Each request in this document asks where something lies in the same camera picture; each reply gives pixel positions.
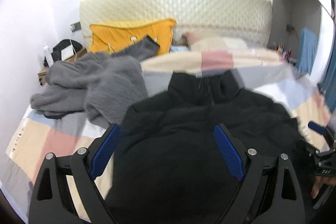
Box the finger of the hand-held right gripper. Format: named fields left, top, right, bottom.
left=296, top=139, right=321, bottom=159
left=308, top=121, right=332, bottom=138

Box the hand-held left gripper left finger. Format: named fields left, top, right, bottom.
left=28, top=123, right=122, bottom=224

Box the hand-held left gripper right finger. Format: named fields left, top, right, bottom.
left=213, top=123, right=306, bottom=224

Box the black puffer jacket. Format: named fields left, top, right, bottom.
left=105, top=72, right=307, bottom=224

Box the person's right hand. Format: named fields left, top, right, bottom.
left=310, top=175, right=332, bottom=199

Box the blue curtain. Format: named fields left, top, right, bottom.
left=321, top=55, right=336, bottom=99

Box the pastel checked bed cover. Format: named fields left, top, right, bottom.
left=0, top=36, right=332, bottom=224

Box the grey fleece garment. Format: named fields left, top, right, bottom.
left=30, top=35, right=161, bottom=127

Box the blue towel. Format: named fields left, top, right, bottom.
left=296, top=27, right=319, bottom=75

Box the group of small bottles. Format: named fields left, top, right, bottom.
left=272, top=42, right=297, bottom=63

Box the wooden nightstand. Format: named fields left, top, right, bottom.
left=37, top=48, right=88, bottom=87

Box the white box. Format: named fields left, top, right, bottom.
left=60, top=47, right=75, bottom=61

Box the white spray bottle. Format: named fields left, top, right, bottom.
left=43, top=44, right=52, bottom=67

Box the light blue cloth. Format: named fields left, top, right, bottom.
left=170, top=45, right=190, bottom=53

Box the black bag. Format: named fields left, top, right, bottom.
left=51, top=39, right=83, bottom=62

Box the yellow pillow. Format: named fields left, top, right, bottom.
left=89, top=18, right=177, bottom=57

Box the pink pillow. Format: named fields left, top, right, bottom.
left=183, top=31, right=208, bottom=47

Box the cream quilted headboard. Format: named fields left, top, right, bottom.
left=79, top=0, right=274, bottom=49

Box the white charging cable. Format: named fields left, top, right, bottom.
left=70, top=38, right=79, bottom=62

